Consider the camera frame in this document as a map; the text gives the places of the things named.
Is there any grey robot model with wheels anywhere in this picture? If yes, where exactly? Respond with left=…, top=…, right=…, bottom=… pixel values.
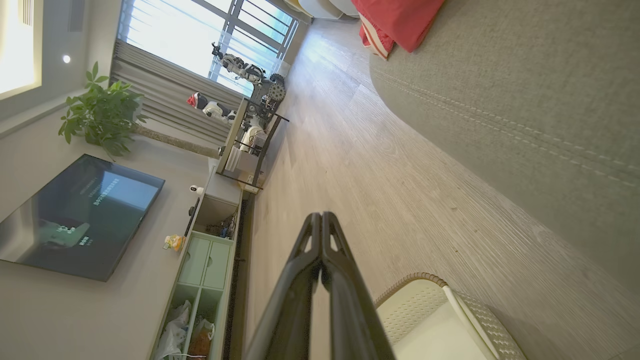
left=210, top=42, right=287, bottom=104

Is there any white plastic bag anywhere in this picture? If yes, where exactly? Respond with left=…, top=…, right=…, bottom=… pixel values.
left=154, top=299, right=194, bottom=360

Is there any grey pleated curtain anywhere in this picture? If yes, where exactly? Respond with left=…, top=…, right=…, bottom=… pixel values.
left=109, top=39, right=246, bottom=147

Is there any white power strip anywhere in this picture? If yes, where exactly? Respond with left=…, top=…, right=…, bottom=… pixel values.
left=239, top=172, right=262, bottom=195

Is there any green leafy potted plant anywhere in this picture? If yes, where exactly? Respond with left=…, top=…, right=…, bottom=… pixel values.
left=58, top=61, right=222, bottom=161

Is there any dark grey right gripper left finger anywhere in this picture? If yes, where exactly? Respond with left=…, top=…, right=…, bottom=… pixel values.
left=245, top=211, right=321, bottom=360

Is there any white robot toy red hat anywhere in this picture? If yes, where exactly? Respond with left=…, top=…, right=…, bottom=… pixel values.
left=186, top=92, right=239, bottom=124

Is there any grey fabric sofa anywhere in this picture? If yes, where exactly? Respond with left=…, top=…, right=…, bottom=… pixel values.
left=369, top=0, right=640, bottom=303

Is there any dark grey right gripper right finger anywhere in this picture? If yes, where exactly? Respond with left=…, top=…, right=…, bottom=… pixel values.
left=321, top=211, right=396, bottom=360

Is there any window with dark frame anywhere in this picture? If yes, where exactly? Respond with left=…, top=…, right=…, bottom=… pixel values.
left=117, top=0, right=301, bottom=99

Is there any white rounded furniture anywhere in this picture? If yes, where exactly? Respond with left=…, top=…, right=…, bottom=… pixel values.
left=282, top=0, right=362, bottom=21

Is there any orange-filled plastic bag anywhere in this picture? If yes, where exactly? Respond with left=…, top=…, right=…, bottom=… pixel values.
left=187, top=317, right=216, bottom=359

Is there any black flat-screen television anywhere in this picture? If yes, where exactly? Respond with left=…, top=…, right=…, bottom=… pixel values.
left=0, top=153, right=166, bottom=283

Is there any red basketball jersey white trim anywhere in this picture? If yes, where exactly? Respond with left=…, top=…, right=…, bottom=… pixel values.
left=351, top=0, right=446, bottom=61

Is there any beige perforated plastic laundry basket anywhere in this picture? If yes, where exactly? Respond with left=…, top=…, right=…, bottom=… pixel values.
left=374, top=272, right=528, bottom=360

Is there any yellow snack bag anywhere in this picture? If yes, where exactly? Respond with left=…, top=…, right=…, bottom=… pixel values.
left=162, top=233, right=187, bottom=252

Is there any pale green TV cabinet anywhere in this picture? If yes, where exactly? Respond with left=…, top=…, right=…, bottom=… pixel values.
left=149, top=169, right=246, bottom=360

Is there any black-framed side table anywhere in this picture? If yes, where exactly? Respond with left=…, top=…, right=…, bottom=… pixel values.
left=216, top=97, right=290, bottom=194

